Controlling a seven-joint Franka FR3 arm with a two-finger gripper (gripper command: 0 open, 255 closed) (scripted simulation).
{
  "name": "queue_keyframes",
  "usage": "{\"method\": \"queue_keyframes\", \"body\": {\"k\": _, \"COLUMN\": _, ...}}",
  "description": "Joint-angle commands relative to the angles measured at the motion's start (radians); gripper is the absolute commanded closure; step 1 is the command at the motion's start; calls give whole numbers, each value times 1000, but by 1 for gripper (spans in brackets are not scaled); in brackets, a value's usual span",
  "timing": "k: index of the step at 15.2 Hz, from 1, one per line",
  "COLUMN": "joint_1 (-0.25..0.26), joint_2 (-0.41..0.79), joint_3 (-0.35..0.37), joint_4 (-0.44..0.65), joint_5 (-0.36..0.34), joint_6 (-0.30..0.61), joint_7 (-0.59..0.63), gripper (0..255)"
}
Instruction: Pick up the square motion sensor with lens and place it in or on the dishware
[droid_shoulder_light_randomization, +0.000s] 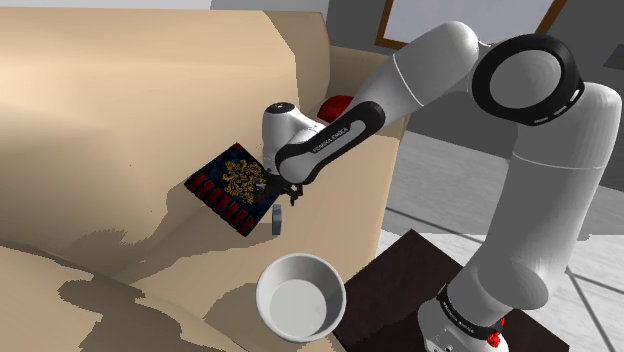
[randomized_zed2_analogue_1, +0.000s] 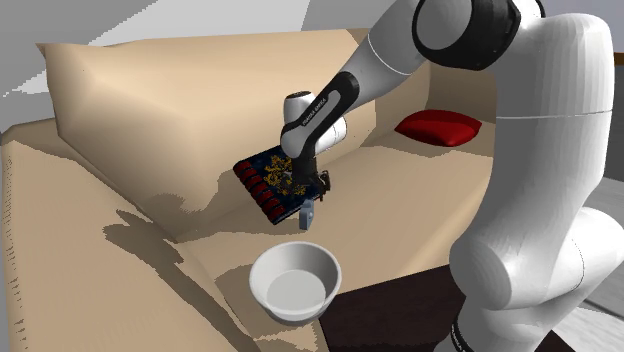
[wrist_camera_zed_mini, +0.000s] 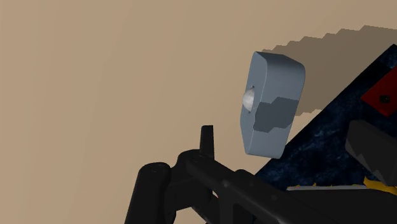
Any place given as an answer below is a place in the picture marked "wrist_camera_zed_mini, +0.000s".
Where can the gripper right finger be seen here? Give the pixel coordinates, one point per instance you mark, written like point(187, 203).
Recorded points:
point(375, 149)

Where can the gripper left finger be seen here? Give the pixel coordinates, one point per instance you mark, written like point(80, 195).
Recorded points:
point(152, 192)

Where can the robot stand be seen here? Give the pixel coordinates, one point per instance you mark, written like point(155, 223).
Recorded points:
point(325, 139)

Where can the blue-grey box with white ball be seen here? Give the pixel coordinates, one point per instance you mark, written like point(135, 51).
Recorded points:
point(274, 77)

